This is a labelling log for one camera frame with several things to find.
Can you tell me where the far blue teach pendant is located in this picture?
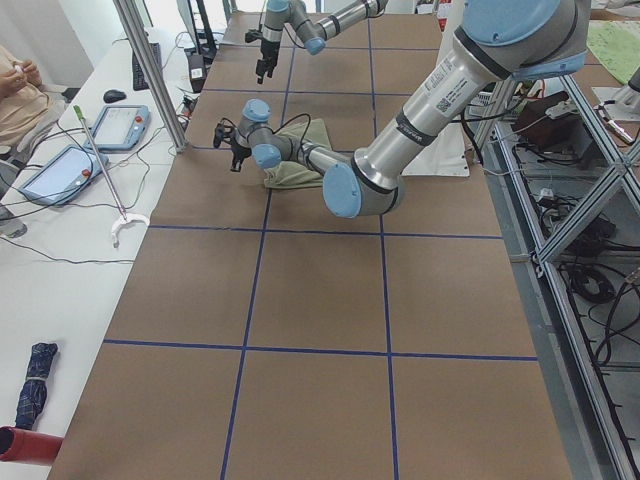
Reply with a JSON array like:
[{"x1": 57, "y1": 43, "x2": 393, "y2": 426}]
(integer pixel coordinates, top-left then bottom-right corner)
[{"x1": 85, "y1": 104, "x2": 150, "y2": 153}]

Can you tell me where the black power adapter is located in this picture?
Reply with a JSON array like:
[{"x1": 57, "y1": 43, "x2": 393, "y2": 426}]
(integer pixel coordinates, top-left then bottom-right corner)
[{"x1": 187, "y1": 53, "x2": 207, "y2": 93}]

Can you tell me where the black computer mouse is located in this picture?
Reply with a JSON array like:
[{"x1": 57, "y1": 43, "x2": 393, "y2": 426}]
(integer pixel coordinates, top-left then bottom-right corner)
[{"x1": 103, "y1": 89, "x2": 127, "y2": 104}]

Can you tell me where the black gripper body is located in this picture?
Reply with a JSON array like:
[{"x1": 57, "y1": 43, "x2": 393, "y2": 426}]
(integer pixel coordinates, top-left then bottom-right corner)
[
  {"x1": 231, "y1": 139, "x2": 251, "y2": 159},
  {"x1": 260, "y1": 39, "x2": 281, "y2": 63}
]

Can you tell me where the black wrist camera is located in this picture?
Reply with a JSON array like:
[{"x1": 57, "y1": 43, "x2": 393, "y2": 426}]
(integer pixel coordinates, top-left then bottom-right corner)
[
  {"x1": 212, "y1": 117, "x2": 236, "y2": 149},
  {"x1": 244, "y1": 29, "x2": 262, "y2": 43}
]

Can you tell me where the red cylinder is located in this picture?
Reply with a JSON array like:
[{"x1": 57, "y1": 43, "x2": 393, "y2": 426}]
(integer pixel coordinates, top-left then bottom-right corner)
[{"x1": 1, "y1": 426, "x2": 64, "y2": 466}]

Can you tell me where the green long-sleeve shirt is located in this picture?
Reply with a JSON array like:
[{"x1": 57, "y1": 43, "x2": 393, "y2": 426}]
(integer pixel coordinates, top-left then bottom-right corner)
[{"x1": 264, "y1": 118, "x2": 332, "y2": 190}]

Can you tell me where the aluminium frame post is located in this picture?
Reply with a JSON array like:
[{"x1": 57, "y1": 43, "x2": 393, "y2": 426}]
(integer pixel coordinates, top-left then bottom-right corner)
[{"x1": 113, "y1": 0, "x2": 187, "y2": 153}]

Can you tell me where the black keyboard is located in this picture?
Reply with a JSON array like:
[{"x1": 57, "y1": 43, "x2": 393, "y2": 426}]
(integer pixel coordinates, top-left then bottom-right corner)
[{"x1": 131, "y1": 42, "x2": 163, "y2": 92}]

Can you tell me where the white reacher grabber stick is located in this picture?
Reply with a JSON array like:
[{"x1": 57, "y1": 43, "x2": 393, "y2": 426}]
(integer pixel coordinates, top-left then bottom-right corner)
[{"x1": 73, "y1": 105, "x2": 150, "y2": 248}]

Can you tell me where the blue teach pendant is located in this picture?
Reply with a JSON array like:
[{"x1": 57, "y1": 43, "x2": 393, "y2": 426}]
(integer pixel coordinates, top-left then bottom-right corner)
[
  {"x1": 18, "y1": 145, "x2": 109, "y2": 206},
  {"x1": 85, "y1": 104, "x2": 150, "y2": 153}
]

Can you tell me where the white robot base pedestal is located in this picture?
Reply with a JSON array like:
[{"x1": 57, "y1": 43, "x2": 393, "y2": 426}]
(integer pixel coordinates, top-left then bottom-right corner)
[{"x1": 399, "y1": 0, "x2": 501, "y2": 178}]

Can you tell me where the near blue teach pendant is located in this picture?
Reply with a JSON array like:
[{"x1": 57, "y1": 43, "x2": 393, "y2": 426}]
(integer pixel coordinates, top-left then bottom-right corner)
[{"x1": 18, "y1": 145, "x2": 109, "y2": 206}]

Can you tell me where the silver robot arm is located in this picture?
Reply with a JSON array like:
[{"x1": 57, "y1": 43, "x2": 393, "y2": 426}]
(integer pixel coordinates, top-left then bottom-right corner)
[
  {"x1": 255, "y1": 0, "x2": 388, "y2": 84},
  {"x1": 213, "y1": 0, "x2": 591, "y2": 218}
]

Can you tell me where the seated person in beige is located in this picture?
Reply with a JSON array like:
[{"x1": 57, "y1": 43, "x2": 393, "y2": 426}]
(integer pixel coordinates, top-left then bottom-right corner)
[{"x1": 0, "y1": 44, "x2": 69, "y2": 239}]

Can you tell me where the folded dark blue umbrella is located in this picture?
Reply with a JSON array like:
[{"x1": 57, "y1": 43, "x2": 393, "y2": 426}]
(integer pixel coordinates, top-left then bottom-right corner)
[{"x1": 15, "y1": 342, "x2": 59, "y2": 430}]

